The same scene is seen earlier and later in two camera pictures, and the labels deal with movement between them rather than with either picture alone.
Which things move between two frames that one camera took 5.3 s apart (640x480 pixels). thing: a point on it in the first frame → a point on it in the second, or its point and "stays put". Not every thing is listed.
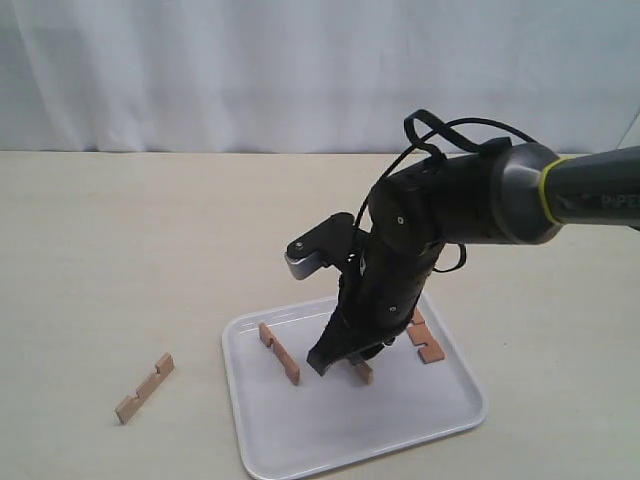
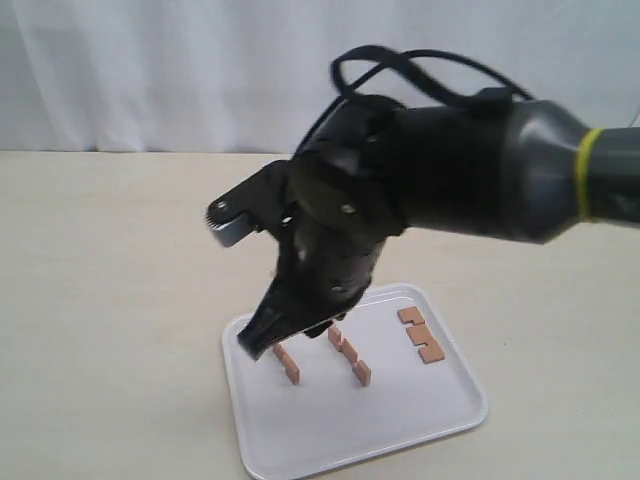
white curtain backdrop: (311, 76) stays put
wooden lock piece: (286, 362) stays put
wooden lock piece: (421, 333) stays put
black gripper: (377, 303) → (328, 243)
